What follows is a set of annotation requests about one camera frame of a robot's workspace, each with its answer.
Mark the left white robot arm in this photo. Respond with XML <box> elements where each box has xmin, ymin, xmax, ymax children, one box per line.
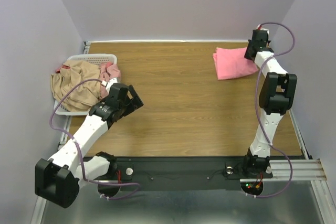
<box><xmin>34</xmin><ymin>82</ymin><xmax>143</xmax><ymax>208</ymax></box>

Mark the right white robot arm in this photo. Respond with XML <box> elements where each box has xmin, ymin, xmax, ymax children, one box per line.
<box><xmin>241</xmin><ymin>26</ymin><xmax>297</xmax><ymax>177</ymax></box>

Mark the dusty pink t shirt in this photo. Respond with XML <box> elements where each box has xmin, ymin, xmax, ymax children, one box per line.
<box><xmin>99</xmin><ymin>61</ymin><xmax>121</xmax><ymax>82</ymax></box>

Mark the white plastic laundry basket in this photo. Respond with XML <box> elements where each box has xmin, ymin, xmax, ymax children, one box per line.
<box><xmin>54</xmin><ymin>54</ymin><xmax>117</xmax><ymax>116</ymax></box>

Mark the beige t shirt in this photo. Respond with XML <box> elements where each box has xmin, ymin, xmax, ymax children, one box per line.
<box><xmin>50</xmin><ymin>60</ymin><xmax>108</xmax><ymax>112</ymax></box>

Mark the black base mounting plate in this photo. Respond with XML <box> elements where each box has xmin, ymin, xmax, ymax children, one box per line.
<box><xmin>86</xmin><ymin>156</ymin><xmax>274</xmax><ymax>193</ymax></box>

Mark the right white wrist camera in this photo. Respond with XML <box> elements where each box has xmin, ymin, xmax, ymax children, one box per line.
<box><xmin>256</xmin><ymin>24</ymin><xmax>269</xmax><ymax>34</ymax></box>

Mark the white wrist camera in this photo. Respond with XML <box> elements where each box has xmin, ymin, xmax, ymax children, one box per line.
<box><xmin>101</xmin><ymin>78</ymin><xmax>118</xmax><ymax>88</ymax></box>
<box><xmin>256</xmin><ymin>24</ymin><xmax>269</xmax><ymax>34</ymax></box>

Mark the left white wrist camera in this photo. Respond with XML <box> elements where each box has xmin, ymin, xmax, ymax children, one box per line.
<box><xmin>101</xmin><ymin>78</ymin><xmax>118</xmax><ymax>88</ymax></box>

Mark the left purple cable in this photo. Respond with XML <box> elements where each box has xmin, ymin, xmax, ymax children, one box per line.
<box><xmin>49</xmin><ymin>78</ymin><xmax>141</xmax><ymax>200</ymax></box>

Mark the purple cable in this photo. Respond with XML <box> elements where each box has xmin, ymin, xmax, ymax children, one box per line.
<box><xmin>49</xmin><ymin>78</ymin><xmax>141</xmax><ymax>200</ymax></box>
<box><xmin>245</xmin><ymin>22</ymin><xmax>297</xmax><ymax>199</ymax></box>

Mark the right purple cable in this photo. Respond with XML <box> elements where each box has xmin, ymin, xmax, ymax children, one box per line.
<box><xmin>245</xmin><ymin>22</ymin><xmax>297</xmax><ymax>199</ymax></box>

